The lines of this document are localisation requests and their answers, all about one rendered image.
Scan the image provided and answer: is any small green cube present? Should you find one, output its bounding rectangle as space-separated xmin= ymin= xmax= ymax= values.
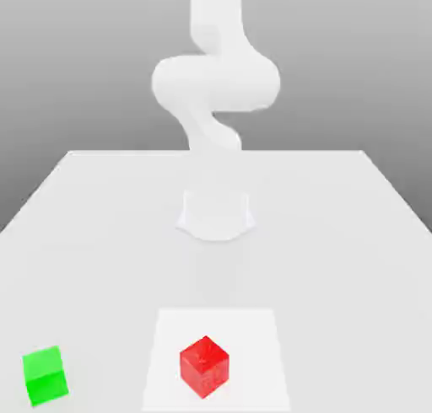
xmin=21 ymin=345 xmax=70 ymax=408

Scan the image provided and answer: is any small red cube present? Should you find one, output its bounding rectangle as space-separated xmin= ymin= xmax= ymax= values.
xmin=179 ymin=335 xmax=230 ymax=400

